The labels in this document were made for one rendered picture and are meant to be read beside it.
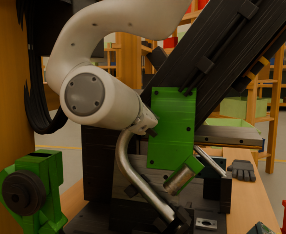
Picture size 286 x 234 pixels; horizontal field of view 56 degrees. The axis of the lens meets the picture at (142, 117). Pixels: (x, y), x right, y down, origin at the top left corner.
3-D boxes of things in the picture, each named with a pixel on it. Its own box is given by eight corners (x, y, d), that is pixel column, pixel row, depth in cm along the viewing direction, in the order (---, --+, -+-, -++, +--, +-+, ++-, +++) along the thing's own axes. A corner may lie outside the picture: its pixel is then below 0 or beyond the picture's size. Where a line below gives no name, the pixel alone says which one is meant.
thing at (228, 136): (254, 136, 89) (255, 127, 88) (262, 150, 74) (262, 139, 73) (140, 129, 99) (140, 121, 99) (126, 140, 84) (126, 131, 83)
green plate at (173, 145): (194, 169, 74) (198, 93, 75) (191, 172, 66) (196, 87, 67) (153, 165, 77) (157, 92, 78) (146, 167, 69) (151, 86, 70)
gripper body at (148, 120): (152, 114, 50) (163, 120, 61) (118, 75, 52) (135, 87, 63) (123, 141, 51) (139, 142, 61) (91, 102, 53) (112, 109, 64)
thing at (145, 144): (158, 172, 111) (159, 89, 105) (137, 209, 82) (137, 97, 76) (116, 168, 116) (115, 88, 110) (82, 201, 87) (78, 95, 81)
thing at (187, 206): (195, 235, 74) (197, 201, 75) (192, 247, 66) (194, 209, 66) (120, 223, 80) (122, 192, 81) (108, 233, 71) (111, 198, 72)
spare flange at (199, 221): (195, 228, 72) (195, 225, 72) (196, 220, 76) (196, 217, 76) (216, 231, 71) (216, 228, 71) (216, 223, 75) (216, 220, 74)
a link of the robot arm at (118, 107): (84, 109, 51) (121, 139, 49) (41, 98, 38) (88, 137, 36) (109, 73, 50) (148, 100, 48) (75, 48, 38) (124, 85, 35)
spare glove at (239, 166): (227, 163, 122) (227, 157, 122) (252, 165, 119) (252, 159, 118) (226, 179, 103) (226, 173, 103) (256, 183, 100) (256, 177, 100)
